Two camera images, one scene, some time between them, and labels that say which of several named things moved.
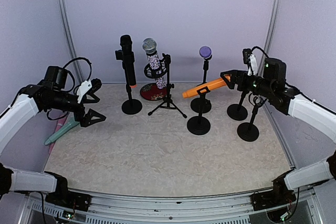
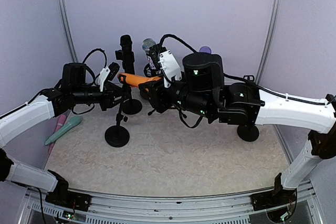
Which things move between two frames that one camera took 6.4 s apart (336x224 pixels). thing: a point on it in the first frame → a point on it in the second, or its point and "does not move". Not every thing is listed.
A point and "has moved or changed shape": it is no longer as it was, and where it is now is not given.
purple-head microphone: x=205 y=51 does not move
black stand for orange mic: x=199 y=125 → x=117 y=136
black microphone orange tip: x=128 y=59 does not move
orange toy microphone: x=218 y=83 has moved or changed shape
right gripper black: x=235 y=77 → x=170 y=105
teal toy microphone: x=63 y=130 does not move
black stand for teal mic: x=247 y=131 does not move
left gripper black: x=84 y=119 → x=110 y=91
